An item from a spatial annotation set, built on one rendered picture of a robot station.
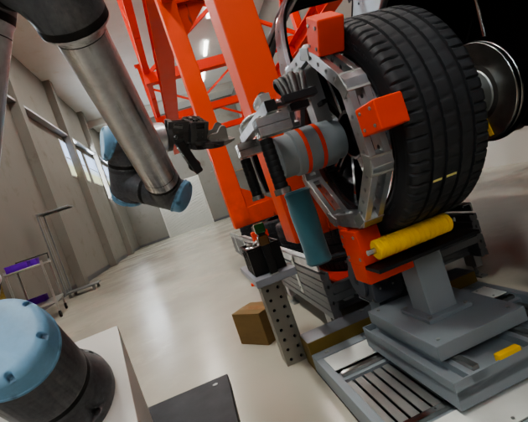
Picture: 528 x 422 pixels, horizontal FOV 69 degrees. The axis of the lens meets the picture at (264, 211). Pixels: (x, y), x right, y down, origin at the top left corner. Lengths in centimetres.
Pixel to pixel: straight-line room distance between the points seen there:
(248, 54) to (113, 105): 96
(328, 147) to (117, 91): 62
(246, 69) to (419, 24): 76
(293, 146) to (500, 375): 81
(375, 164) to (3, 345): 81
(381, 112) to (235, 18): 98
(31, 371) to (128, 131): 46
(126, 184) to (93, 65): 42
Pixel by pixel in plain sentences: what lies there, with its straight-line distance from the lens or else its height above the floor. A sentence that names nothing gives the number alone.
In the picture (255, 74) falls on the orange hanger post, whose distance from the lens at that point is 165.
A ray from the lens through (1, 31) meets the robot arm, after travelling 78.
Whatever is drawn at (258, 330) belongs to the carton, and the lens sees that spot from 212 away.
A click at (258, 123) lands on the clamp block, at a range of 97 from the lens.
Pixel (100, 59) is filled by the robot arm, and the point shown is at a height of 107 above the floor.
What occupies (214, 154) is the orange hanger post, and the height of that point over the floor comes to 122.
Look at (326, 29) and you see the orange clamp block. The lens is 107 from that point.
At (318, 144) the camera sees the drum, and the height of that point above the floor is 85.
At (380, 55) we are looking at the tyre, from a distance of 101.
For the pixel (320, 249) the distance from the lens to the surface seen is 128.
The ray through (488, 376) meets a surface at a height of 14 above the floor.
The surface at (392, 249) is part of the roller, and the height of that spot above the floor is 50.
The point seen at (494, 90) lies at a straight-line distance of 143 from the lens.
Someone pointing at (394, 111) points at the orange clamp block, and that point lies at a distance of 91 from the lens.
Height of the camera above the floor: 77
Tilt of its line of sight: 3 degrees down
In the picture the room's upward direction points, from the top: 19 degrees counter-clockwise
